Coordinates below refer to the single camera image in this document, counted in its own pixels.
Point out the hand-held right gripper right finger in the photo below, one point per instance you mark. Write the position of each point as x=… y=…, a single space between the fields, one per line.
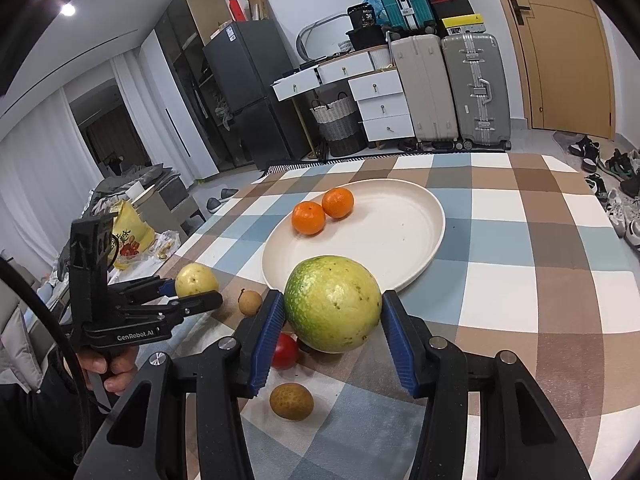
x=400 y=352

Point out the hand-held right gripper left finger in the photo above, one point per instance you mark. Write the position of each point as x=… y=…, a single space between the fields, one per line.
x=264 y=342

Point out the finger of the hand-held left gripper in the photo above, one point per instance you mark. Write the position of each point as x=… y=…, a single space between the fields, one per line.
x=167 y=287
x=190 y=305

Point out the red cherry tomato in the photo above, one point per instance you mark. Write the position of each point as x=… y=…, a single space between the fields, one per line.
x=286 y=352

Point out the yellow green guava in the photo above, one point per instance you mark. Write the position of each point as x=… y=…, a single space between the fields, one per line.
x=196 y=280

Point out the light tan longan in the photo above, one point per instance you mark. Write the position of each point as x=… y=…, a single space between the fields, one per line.
x=250 y=302

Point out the olive brown longan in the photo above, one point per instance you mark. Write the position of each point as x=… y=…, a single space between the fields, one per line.
x=291 y=400

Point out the large green guava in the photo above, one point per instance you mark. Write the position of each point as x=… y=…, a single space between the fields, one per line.
x=334 y=305

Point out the white round plate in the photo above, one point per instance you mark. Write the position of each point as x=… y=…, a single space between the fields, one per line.
x=380 y=230

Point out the person's left forearm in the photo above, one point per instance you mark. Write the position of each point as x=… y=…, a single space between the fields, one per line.
x=35 y=425

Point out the person's left hand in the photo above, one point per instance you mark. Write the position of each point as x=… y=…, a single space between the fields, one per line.
x=122 y=367

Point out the clear snack bag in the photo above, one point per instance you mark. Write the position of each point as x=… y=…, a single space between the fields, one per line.
x=165 y=245

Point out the yellow plastic bag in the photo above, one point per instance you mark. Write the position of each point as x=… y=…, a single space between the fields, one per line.
x=132 y=235

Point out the grey stool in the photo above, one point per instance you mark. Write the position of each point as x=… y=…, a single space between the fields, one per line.
x=170 y=205

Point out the grey sofa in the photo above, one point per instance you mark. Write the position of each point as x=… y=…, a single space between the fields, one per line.
x=20 y=340

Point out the grey slipper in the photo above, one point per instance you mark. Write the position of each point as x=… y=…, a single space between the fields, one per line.
x=214 y=205
x=230 y=193

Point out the white curtain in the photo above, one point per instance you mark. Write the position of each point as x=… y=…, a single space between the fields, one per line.
x=35 y=170

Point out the checked tablecloth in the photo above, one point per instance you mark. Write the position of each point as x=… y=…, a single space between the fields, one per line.
x=500 y=280

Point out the orange mandarin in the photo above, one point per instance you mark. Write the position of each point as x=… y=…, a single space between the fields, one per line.
x=338 y=203
x=308 y=218

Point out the striped rug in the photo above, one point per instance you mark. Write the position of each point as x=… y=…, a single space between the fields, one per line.
x=300 y=165

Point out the grey refrigerator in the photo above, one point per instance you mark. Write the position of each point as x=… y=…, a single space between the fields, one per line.
x=255 y=90

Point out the dark glass cabinet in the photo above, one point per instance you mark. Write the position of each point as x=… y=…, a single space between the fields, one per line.
x=185 y=60

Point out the woven laundry basket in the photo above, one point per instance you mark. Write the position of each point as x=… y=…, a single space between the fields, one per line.
x=340 y=125

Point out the white drawer cabinet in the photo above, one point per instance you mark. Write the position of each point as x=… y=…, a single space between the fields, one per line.
x=382 y=105

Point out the white sneaker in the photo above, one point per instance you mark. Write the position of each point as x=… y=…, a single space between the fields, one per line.
x=622 y=212

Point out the beige suitcase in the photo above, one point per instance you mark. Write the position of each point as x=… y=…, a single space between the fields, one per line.
x=425 y=90

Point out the grey door mat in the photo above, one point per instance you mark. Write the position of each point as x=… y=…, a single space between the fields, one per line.
x=562 y=139

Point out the black shoe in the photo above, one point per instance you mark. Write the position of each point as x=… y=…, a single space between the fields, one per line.
x=580 y=146
x=591 y=160

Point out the ceiling spotlight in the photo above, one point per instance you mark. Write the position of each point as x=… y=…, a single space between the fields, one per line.
x=65 y=9

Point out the silver suitcase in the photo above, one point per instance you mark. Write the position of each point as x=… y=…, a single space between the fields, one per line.
x=475 y=90

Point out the green black sneaker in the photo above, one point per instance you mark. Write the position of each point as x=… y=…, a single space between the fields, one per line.
x=617 y=166

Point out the cardboard box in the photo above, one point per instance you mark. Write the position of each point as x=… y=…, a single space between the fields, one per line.
x=259 y=5

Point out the white ribbed bin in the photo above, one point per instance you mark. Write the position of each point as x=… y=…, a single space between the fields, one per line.
x=381 y=56

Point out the yellow flat box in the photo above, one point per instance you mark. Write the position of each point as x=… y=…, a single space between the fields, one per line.
x=465 y=24

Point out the wooden door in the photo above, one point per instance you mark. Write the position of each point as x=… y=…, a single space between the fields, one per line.
x=565 y=60

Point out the blue plastic bag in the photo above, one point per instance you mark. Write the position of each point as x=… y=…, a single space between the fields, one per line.
x=375 y=5

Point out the red black shoe box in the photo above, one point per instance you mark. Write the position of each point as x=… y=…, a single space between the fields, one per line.
x=450 y=2

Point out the white hoop frame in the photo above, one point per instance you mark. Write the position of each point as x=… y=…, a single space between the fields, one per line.
x=306 y=35

